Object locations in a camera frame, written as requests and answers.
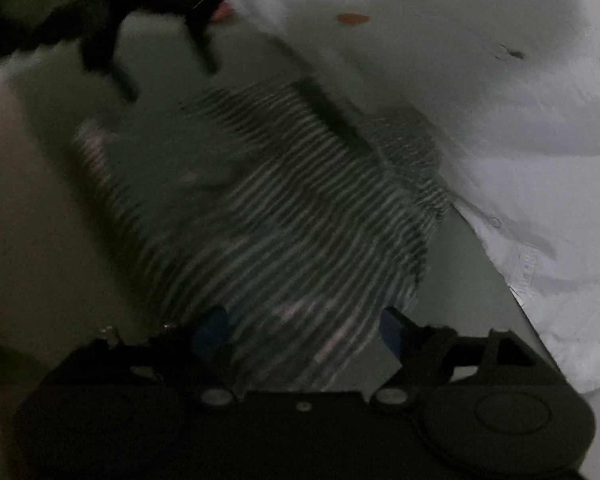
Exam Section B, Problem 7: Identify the red garment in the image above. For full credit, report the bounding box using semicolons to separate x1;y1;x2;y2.
209;1;237;23

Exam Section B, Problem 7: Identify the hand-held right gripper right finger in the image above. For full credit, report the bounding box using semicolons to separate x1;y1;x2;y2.
370;306;563;408

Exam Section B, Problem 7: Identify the carrot printed white bed sheet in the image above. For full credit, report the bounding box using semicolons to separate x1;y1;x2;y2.
200;0;600;393

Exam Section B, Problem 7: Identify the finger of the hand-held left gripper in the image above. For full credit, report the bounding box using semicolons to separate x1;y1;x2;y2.
181;6;222;76
81;19;141;104

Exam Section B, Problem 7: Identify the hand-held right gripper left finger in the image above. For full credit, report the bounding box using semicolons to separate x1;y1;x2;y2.
45;306;236;408

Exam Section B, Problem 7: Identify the blue white checked shirt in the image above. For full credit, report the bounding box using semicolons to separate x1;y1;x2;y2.
72;80;453;393

